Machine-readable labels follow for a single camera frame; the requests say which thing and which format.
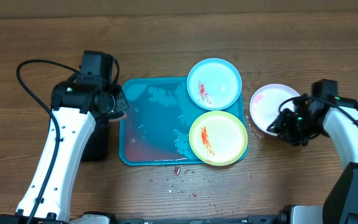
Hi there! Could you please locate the white plate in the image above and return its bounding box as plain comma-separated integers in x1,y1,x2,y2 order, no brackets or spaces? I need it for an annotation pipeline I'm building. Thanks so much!
249,84,300,136

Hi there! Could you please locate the yellow green plate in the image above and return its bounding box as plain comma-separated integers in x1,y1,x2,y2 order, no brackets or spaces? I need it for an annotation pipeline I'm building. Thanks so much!
189,111,248,166

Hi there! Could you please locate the green and red sponge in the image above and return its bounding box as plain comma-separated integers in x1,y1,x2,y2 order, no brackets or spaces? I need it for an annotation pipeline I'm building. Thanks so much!
108,111,127,123

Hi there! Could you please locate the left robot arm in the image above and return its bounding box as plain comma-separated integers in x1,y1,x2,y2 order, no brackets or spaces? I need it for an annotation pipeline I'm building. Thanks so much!
0,50,129,223

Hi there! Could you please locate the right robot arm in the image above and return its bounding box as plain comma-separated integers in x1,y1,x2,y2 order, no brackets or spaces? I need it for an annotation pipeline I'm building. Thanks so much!
267,79,358,223

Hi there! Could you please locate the black plastic tray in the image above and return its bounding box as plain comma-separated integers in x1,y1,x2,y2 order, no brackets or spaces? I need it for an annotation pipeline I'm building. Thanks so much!
81,118,109,162

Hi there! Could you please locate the teal plastic tray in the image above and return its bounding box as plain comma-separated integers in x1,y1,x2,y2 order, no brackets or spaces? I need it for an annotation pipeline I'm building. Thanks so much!
118,77,249,167

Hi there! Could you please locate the light blue plate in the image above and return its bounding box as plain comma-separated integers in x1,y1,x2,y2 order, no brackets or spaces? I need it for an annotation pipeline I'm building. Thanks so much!
186,58,242,111

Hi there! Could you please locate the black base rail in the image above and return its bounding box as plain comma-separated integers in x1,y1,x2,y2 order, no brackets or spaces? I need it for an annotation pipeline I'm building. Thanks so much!
103,212,291,224

